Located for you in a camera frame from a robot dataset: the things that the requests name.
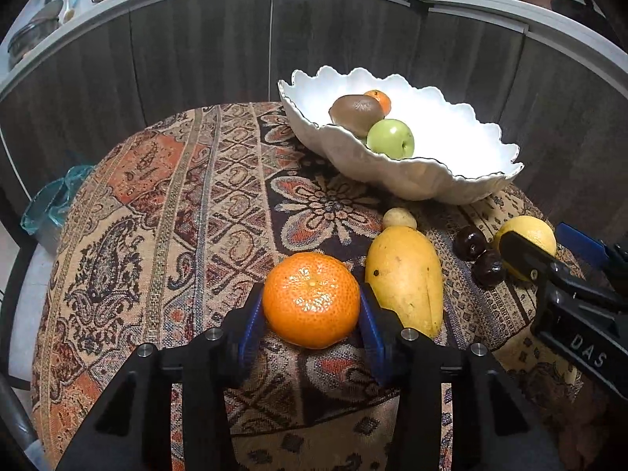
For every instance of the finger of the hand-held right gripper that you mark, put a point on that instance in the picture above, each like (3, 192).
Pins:
(525, 255)
(584, 241)

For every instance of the yellow mango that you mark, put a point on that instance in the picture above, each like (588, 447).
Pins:
(405, 279)

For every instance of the teal plastic bag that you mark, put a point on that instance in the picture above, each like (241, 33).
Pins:
(54, 201)

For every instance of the white dish brush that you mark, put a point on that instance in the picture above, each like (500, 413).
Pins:
(67, 10)

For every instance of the green apple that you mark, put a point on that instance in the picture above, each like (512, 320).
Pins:
(390, 140)

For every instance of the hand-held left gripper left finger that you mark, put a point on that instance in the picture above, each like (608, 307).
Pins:
(250, 333)

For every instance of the brown kiwi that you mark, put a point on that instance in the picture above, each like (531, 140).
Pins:
(355, 113)

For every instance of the white scalloped ceramic bowl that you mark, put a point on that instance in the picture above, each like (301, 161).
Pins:
(456, 142)

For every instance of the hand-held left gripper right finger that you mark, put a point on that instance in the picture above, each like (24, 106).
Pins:
(373, 338)

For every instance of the patterned woven tablecloth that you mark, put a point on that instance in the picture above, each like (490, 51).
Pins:
(171, 230)

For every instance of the glass lidded pot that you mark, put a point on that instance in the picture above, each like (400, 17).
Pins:
(32, 37)

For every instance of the small tan longan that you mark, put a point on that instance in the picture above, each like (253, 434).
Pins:
(400, 218)

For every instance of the dark plum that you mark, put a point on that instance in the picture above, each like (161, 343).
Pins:
(488, 270)
(468, 243)

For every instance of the orange mandarin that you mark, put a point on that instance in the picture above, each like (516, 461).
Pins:
(311, 299)
(380, 99)

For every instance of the black wok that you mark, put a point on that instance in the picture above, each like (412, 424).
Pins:
(588, 14)

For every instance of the yellow lemon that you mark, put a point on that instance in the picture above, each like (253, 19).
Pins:
(530, 230)

